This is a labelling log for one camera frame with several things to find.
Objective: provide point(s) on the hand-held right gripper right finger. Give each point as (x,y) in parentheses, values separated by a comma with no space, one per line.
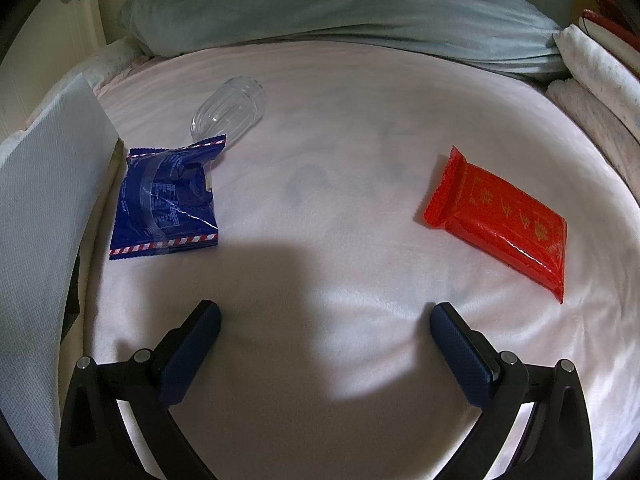
(460,355)

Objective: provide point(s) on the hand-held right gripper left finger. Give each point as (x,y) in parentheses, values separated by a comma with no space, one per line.
(192,355)

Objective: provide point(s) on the red snack packet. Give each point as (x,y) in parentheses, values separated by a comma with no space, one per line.
(500,220)

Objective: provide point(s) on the white storage box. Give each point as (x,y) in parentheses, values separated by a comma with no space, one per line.
(40,235)

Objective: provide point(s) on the blue striped-edge snack packet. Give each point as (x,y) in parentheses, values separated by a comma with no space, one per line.
(165,200)

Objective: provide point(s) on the white bed blanket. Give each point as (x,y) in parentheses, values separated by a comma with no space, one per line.
(325,185)

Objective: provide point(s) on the clear plastic bottle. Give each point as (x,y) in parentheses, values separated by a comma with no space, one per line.
(230,105)

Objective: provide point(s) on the floral bed sheet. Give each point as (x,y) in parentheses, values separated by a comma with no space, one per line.
(115,62)

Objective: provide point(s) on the grey-green pillow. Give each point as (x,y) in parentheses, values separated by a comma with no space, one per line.
(325,10)

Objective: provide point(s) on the red flat item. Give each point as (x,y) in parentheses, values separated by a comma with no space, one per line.
(615,15)

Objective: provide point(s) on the white wooden bed frame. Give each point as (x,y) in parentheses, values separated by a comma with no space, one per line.
(60,35)

